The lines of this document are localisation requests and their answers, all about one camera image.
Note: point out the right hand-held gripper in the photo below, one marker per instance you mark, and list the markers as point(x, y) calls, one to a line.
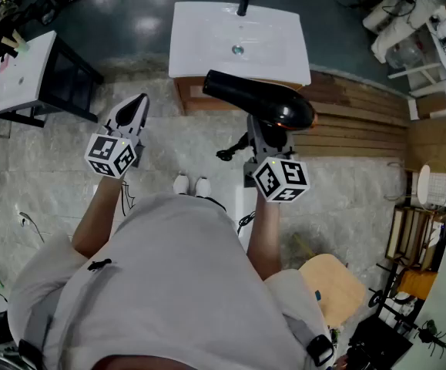
point(280, 179)

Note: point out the person's white shoe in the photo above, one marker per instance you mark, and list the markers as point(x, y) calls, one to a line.
point(181, 185)
point(202, 187)

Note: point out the person's white right shoe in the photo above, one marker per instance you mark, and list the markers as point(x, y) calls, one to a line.
point(202, 187)

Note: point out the clear water jug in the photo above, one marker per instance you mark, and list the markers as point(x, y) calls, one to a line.
point(403, 54)

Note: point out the black clip microphone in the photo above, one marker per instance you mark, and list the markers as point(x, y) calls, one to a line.
point(98, 264)

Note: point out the person's white shirt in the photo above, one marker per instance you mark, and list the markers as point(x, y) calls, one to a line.
point(176, 291)

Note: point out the black faucet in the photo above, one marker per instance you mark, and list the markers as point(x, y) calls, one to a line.
point(242, 4)

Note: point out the person's white left shoe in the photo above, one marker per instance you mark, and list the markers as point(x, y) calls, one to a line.
point(181, 185)

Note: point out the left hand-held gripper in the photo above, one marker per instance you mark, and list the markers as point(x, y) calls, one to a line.
point(109, 154)

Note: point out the metal sink drain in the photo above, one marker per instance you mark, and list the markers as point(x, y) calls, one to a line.
point(238, 49)

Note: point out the stack of wooden frames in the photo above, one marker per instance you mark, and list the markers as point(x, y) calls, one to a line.
point(413, 237)

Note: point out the wooden slat platform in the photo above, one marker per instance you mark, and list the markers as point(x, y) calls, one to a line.
point(353, 122)

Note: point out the white rolled bedding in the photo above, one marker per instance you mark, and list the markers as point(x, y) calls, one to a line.
point(403, 14)

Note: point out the small white washbasin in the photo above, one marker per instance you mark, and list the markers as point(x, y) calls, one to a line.
point(18, 75)

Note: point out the white sink counter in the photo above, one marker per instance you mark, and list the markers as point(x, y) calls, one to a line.
point(203, 41)

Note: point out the brown cardboard sheet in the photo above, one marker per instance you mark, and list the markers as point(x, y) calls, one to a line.
point(436, 141)

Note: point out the orange box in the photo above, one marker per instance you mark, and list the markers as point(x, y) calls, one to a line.
point(418, 284)

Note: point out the black hair dryer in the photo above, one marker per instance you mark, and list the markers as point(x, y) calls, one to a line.
point(261, 98)

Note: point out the person's right forearm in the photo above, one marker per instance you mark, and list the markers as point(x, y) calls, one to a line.
point(265, 237)

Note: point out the wooden sink cabinet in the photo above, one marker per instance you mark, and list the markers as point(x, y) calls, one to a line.
point(192, 96)

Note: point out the light wooden stool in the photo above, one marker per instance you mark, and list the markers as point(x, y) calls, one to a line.
point(332, 287)

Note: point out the person's left forearm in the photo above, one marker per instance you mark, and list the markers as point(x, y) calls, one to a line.
point(97, 218)

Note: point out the black washbasin cabinet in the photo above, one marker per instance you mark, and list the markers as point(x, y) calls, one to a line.
point(70, 83)

